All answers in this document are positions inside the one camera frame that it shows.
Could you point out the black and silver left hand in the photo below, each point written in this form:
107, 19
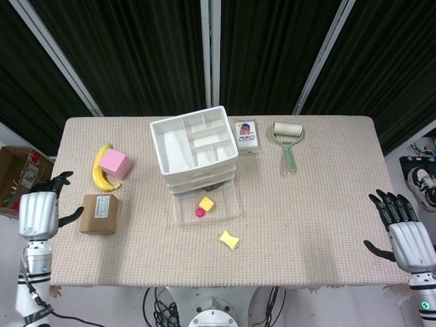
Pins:
37, 214

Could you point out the black and silver right hand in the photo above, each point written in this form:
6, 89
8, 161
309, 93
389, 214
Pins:
410, 242

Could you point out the yellow bow-shaped sponge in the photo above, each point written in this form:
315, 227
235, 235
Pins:
229, 239

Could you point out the clear drawer with yellow blocks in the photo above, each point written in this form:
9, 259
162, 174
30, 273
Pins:
225, 204

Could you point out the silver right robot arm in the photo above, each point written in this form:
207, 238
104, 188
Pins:
424, 299

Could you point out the silver robot base column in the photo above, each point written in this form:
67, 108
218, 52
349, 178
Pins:
218, 308

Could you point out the open cardboard box with toys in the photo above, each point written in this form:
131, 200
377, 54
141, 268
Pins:
20, 177

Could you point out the brown cardboard box with label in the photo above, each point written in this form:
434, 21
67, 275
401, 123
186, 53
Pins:
97, 214

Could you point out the pink cube box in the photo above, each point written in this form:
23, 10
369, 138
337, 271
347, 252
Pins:
116, 163

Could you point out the clear drawer with dark items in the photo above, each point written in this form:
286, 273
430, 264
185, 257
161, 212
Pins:
190, 185

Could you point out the black and white sneaker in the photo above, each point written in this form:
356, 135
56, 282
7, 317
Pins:
422, 184

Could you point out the yellow banana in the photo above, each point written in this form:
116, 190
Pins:
99, 178

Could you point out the beige woven tablecloth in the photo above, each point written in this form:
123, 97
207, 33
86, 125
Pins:
289, 221

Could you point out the green lint roller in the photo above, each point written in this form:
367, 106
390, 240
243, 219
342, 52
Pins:
287, 131

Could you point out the yellow cube block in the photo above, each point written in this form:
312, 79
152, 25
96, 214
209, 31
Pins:
206, 204

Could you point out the white packet with printed label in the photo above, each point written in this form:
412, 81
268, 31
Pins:
247, 136

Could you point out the grey metal frame post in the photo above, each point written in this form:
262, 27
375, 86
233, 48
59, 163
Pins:
58, 58
323, 58
210, 51

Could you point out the white plastic drawer unit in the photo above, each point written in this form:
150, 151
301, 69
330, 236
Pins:
190, 143

